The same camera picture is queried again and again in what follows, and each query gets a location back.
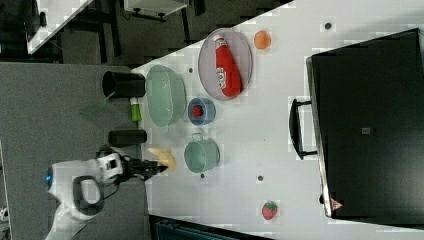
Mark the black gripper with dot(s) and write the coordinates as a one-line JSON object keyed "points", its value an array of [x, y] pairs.
{"points": [[135, 168]]}

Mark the peeled yellow banana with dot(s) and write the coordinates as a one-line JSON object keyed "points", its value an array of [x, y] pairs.
{"points": [[164, 158]]}

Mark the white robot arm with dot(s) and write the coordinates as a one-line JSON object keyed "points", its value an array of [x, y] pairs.
{"points": [[78, 186]]}

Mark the green mug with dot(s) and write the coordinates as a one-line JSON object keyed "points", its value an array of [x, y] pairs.
{"points": [[201, 154]]}

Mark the small black cylinder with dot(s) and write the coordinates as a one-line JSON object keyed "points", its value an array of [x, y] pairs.
{"points": [[124, 138]]}

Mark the green cup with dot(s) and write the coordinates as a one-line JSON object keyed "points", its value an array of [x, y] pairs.
{"points": [[135, 110]]}

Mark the small red fruit in bowl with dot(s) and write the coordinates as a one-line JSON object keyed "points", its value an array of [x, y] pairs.
{"points": [[198, 111]]}

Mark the green colander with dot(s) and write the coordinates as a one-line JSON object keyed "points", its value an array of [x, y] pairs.
{"points": [[166, 96]]}

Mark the blue bowl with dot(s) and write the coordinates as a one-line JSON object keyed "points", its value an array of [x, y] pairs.
{"points": [[208, 109]]}

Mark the large black cup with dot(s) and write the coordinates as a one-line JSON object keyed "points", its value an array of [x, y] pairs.
{"points": [[123, 85]]}

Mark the red ketchup bottle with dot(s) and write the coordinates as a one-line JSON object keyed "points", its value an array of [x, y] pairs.
{"points": [[227, 72]]}

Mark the red strawberry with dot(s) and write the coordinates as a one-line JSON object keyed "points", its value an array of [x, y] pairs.
{"points": [[269, 210]]}

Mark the grey round plate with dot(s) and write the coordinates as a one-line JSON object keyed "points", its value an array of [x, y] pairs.
{"points": [[206, 64]]}

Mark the orange fruit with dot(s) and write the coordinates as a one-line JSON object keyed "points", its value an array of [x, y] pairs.
{"points": [[262, 40]]}

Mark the white background table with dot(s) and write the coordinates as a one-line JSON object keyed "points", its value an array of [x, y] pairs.
{"points": [[58, 14]]}

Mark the black toaster oven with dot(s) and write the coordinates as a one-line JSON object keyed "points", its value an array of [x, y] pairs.
{"points": [[367, 111]]}

